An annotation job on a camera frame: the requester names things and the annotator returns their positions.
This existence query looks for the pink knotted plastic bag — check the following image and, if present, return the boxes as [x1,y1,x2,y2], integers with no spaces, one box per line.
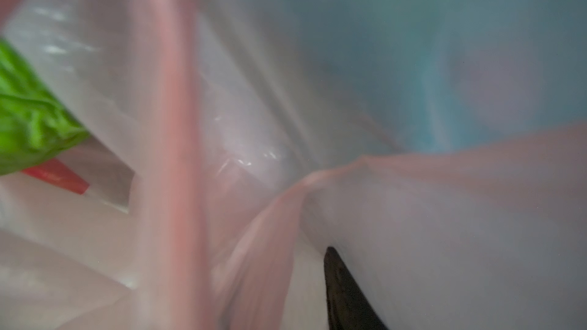
[1,0,586,329]

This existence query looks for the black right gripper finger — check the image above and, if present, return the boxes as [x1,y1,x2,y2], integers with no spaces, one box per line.
[323,247,388,330]

